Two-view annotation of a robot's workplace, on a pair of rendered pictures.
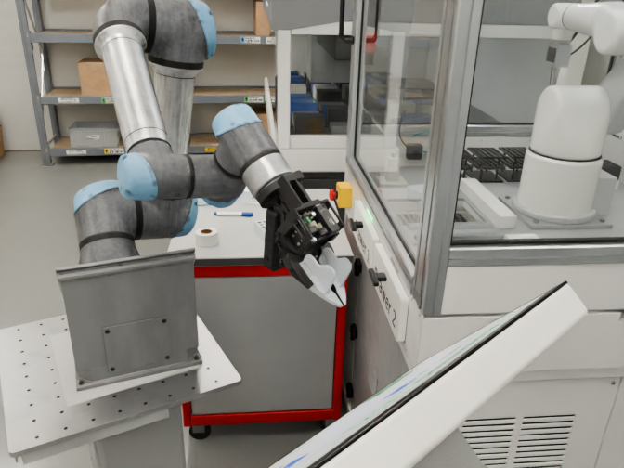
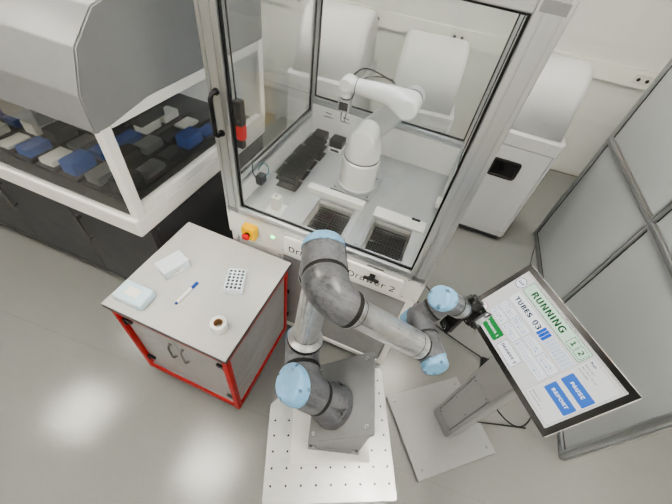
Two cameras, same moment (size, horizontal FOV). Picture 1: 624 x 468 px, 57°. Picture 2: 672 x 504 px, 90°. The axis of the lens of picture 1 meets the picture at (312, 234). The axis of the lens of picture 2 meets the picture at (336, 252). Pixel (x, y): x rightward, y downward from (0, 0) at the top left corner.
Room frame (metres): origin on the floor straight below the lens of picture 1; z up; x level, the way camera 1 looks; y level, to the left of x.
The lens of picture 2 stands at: (1.04, 0.81, 2.11)
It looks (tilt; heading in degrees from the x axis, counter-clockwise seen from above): 48 degrees down; 290
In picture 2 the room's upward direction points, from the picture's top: 10 degrees clockwise
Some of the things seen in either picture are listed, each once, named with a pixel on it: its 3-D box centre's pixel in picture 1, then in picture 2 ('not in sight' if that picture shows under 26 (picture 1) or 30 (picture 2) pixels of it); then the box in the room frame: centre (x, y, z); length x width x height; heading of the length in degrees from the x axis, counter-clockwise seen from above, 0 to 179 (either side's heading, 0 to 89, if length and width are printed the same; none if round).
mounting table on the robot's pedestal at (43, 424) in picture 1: (115, 374); (328, 431); (1.07, 0.45, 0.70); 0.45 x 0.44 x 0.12; 120
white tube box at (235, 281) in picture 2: (276, 228); (235, 281); (1.76, 0.12, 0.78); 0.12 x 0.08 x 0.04; 117
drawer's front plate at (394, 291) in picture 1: (388, 288); (372, 277); (1.20, -0.19, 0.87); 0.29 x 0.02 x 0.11; 6
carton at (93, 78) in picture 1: (107, 76); not in sight; (5.08, 1.81, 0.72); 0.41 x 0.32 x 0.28; 100
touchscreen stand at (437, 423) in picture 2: not in sight; (473, 396); (0.53, -0.09, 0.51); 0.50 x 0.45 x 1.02; 45
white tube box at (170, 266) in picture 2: (258, 195); (173, 265); (2.06, 0.21, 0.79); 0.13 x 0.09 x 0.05; 76
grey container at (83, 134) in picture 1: (96, 134); not in sight; (5.05, 1.96, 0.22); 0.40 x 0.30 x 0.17; 100
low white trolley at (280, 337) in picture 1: (260, 309); (215, 321); (1.89, 0.19, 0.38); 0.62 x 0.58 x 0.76; 6
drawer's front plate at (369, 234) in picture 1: (365, 234); (311, 253); (1.52, -0.15, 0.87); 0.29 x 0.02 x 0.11; 6
